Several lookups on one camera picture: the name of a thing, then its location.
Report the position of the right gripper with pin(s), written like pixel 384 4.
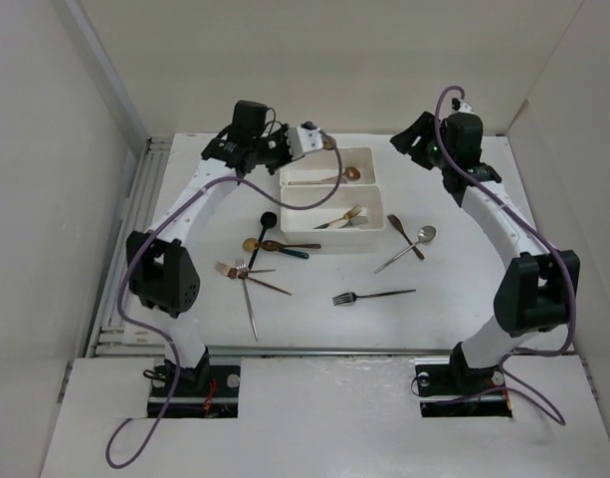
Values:
pixel 403 139

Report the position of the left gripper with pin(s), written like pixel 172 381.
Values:
pixel 283 135

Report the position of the copper spoon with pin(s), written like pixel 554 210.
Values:
pixel 349 174

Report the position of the brown fork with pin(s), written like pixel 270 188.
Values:
pixel 398 226

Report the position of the silver spoon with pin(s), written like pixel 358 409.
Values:
pixel 425 235

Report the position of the dark grey fork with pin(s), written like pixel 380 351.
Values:
pixel 350 298

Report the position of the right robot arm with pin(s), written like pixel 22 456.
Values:
pixel 538 291

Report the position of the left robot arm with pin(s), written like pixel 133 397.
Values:
pixel 161 283

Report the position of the far white container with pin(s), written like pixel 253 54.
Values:
pixel 322 166

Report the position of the white container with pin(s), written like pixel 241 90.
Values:
pixel 298 225
pixel 322 166

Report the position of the black spoon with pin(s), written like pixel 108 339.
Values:
pixel 268 221

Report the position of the near white container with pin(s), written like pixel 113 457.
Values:
pixel 298 225

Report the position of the brown spoon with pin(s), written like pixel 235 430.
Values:
pixel 294 245

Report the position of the long silver fork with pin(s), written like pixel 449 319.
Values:
pixel 249 299

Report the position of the rose gold fork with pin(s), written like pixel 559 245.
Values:
pixel 231 273

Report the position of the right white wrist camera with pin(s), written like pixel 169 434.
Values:
pixel 459 106

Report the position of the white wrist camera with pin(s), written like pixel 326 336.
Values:
pixel 304 141
pixel 459 106

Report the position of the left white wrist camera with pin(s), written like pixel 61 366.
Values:
pixel 304 141

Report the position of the aluminium rail front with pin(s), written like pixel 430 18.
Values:
pixel 268 352

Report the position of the aluminium rail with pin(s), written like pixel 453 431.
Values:
pixel 108 335
pixel 268 352

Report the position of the aluminium rail left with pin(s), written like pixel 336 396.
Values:
pixel 108 335

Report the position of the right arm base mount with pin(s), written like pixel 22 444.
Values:
pixel 444 392

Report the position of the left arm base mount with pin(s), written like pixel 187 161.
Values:
pixel 209 391

